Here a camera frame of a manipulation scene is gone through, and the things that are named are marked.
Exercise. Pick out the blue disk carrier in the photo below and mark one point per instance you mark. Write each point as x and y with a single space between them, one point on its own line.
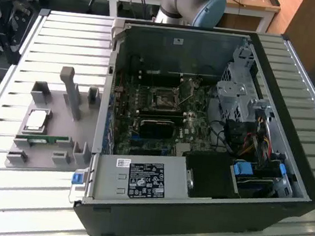
242 169

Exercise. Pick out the green motherboard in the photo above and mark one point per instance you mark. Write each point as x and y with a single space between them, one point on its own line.
193 127

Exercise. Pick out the black open PC case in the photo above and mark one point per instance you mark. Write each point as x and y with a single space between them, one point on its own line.
162 224

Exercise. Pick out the grey plastic parts rack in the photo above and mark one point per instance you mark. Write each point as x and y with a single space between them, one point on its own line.
56 129

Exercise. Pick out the silver metal drive cage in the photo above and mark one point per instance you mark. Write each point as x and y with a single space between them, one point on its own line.
233 104

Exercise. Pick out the green RAM stick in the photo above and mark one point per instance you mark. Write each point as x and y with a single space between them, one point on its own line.
47 138

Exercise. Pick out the black expansion card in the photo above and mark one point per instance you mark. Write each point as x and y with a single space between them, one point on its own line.
156 129

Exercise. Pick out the blue case latch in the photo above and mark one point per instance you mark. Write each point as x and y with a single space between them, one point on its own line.
78 178

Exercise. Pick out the small blue plastic clip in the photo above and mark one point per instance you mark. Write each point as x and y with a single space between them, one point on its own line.
282 169

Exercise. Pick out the silver chipset heatsink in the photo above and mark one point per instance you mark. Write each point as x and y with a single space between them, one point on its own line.
183 150

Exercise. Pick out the brown wooden cabinet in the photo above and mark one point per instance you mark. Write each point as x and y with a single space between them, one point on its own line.
313 27

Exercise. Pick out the silver square CPU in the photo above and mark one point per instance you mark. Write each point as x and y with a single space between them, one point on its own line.
36 119

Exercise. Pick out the black RAM slot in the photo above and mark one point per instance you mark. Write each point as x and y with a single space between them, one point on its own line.
161 112
161 118

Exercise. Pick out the CPU socket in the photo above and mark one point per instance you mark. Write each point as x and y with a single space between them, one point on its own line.
163 100

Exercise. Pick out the silver power supply unit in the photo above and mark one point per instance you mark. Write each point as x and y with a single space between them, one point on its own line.
105 174

